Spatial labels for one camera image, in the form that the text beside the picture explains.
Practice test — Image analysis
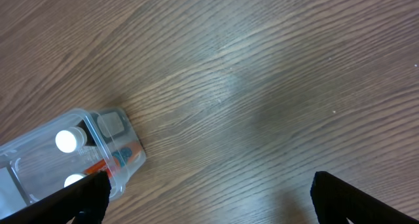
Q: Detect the orange bottle white cap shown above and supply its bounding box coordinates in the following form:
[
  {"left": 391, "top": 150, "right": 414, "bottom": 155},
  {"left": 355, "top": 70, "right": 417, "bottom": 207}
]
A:
[{"left": 64, "top": 141, "right": 143, "bottom": 187}]

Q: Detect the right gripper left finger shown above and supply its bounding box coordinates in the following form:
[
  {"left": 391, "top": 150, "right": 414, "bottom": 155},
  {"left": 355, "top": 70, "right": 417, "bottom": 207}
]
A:
[{"left": 1, "top": 172, "right": 111, "bottom": 224}]

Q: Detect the black bottle white cap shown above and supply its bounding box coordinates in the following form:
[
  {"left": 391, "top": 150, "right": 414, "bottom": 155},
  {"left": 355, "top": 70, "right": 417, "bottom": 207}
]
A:
[{"left": 55, "top": 120, "right": 97, "bottom": 153}]

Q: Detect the clear plastic container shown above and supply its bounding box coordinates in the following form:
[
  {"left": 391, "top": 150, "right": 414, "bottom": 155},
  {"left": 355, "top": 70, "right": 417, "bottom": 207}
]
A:
[{"left": 1, "top": 108, "right": 146, "bottom": 218}]

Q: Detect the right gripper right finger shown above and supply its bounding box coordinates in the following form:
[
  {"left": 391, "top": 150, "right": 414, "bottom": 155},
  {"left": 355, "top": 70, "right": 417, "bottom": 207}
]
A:
[{"left": 310, "top": 171, "right": 418, "bottom": 224}]

